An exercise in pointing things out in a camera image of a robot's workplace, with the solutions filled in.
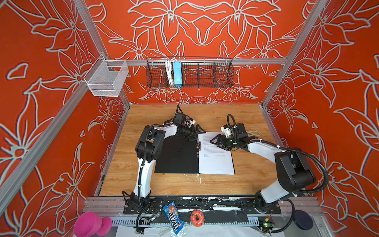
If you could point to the black wire basket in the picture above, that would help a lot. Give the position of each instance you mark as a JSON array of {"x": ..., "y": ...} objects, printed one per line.
[{"x": 197, "y": 72}]

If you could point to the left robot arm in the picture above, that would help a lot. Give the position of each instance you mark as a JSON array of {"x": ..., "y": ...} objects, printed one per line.
[{"x": 148, "y": 149}]

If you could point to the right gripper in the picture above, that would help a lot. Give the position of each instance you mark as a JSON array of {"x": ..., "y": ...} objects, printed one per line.
[{"x": 219, "y": 137}]

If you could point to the pink dumbbell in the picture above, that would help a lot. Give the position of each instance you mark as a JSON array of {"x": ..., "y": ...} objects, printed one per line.
[{"x": 89, "y": 224}]

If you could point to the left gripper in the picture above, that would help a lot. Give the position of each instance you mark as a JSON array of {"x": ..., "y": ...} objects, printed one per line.
[{"x": 191, "y": 134}]

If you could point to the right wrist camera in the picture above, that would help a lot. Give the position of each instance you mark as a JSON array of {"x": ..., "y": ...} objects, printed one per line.
[{"x": 236, "y": 131}]

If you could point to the blue candy bag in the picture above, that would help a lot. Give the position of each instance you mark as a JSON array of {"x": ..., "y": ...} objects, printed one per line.
[{"x": 172, "y": 214}]

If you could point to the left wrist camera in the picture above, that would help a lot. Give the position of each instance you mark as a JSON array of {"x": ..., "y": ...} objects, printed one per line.
[{"x": 183, "y": 119}]

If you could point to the clear plastic bin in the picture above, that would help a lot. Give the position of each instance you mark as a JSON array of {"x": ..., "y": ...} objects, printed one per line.
[{"x": 106, "y": 78}]

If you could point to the small green circuit board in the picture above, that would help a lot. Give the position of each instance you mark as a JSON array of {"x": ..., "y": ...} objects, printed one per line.
[{"x": 266, "y": 224}]

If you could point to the grey clip folder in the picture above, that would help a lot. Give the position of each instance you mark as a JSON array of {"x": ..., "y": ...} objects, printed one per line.
[{"x": 179, "y": 155}]

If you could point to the red toy wheel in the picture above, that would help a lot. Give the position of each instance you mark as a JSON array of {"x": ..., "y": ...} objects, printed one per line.
[{"x": 197, "y": 218}]

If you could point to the blue white box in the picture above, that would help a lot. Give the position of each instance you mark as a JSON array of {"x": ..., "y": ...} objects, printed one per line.
[{"x": 177, "y": 70}]

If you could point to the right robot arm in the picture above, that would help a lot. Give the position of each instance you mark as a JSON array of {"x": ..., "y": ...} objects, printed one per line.
[{"x": 293, "y": 169}]

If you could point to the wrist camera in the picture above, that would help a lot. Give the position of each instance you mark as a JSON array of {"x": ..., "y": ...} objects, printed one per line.
[
  {"x": 236, "y": 131},
  {"x": 183, "y": 119}
]

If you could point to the dark round disc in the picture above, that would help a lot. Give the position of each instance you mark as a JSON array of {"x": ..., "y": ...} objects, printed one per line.
[{"x": 303, "y": 220}]

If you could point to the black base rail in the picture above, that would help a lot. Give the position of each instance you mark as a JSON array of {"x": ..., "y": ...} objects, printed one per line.
[{"x": 244, "y": 203}]

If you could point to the white handled scissors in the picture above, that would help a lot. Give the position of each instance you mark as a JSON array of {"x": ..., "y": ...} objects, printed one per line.
[{"x": 255, "y": 134}]

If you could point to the paper sheet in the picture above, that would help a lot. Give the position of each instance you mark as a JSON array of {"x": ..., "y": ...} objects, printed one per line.
[{"x": 212, "y": 159}]

